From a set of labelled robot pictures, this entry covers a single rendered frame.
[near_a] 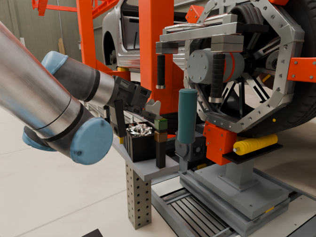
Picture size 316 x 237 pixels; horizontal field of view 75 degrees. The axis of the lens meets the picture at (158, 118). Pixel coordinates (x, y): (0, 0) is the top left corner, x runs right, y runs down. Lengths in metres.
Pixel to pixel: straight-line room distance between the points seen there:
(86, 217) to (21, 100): 1.10
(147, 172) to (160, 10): 0.92
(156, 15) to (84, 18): 1.95
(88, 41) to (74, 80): 2.63
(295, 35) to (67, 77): 0.66
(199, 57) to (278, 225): 0.92
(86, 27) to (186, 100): 2.39
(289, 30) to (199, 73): 0.31
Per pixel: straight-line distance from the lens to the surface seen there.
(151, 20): 1.29
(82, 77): 0.51
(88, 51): 3.12
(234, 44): 0.68
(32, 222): 1.46
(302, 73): 0.77
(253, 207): 1.11
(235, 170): 1.20
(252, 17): 0.74
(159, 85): 0.93
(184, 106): 0.95
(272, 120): 0.92
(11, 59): 0.32
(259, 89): 0.96
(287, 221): 1.35
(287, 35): 0.79
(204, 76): 0.81
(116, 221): 1.31
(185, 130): 0.99
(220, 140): 0.98
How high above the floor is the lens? 0.89
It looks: 17 degrees down
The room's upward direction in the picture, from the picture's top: straight up
